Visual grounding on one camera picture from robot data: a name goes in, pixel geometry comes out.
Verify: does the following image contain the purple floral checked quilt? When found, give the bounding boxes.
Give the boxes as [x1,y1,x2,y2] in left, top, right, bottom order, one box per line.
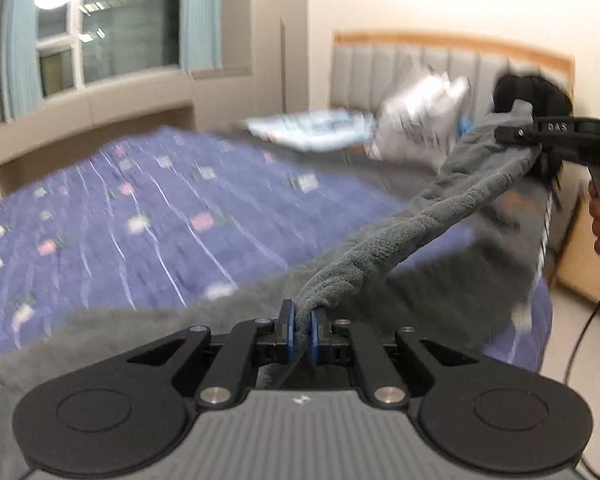
[0,127,554,372]

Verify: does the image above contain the grey padded wooden headboard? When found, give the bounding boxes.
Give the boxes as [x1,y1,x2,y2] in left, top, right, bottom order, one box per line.
[329,30,577,261]

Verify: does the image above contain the grey pants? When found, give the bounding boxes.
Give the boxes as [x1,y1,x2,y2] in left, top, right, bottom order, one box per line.
[0,100,556,480]

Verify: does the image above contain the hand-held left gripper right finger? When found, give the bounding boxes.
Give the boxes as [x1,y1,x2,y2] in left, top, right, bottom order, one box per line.
[310,308,481,407]

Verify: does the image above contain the white framed window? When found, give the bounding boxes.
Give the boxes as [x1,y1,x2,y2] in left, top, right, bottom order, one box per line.
[0,0,187,102]

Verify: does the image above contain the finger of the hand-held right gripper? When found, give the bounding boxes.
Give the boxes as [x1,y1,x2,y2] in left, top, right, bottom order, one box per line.
[494,123,540,144]

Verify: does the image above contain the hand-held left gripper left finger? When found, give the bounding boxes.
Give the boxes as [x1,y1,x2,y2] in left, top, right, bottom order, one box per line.
[126,300,297,407]

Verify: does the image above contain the light blue curtain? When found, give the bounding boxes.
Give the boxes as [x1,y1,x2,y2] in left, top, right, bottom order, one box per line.
[179,0,227,74]
[0,0,47,122]

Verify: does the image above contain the black fluffy cloth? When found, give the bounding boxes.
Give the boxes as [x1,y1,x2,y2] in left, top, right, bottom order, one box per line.
[491,74,575,203]

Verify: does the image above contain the wooden nightstand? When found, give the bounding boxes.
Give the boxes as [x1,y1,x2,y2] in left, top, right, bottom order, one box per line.
[554,192,600,322]

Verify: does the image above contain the light blue folded blanket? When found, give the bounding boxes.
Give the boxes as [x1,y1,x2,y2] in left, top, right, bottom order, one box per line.
[244,109,377,154]

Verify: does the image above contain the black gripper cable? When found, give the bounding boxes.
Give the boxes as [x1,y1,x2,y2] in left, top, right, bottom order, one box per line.
[561,280,600,479]

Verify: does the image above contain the white printed pillow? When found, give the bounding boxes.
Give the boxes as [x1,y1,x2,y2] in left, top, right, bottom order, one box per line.
[364,66,474,174]

